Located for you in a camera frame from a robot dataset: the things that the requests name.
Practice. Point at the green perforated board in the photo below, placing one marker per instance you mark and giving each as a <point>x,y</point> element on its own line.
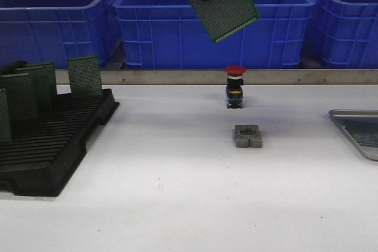
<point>222,18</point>
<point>362,131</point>

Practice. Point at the rear right green board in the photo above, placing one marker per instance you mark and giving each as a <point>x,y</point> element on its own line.
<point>84,76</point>

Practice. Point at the rear left green board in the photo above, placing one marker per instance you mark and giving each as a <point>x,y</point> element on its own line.
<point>50,67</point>

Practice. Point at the silver metal tray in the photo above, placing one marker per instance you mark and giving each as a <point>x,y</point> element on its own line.
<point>368,152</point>

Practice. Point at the dark green left board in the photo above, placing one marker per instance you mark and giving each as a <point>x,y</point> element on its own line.
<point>20,96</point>

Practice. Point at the black slotted board rack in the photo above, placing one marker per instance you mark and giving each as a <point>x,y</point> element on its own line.
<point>45,152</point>

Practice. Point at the leftmost edge green board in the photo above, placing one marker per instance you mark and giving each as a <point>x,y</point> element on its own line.
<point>5,122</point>

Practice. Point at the centre blue plastic crate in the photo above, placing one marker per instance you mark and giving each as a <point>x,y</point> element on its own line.
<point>167,34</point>

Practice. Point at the blue plastic crate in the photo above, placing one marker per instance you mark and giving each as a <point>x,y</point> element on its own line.
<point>167,34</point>
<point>342,34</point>
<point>37,31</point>

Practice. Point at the red emergency stop button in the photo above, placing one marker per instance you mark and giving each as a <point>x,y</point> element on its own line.
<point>234,92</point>

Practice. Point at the right blue plastic crate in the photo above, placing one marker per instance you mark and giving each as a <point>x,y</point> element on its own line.
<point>342,34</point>

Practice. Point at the grey metal clamp block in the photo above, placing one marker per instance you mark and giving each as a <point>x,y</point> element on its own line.
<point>247,136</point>

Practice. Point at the left blue plastic crate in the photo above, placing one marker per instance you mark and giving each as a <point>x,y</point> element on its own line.
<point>37,31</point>

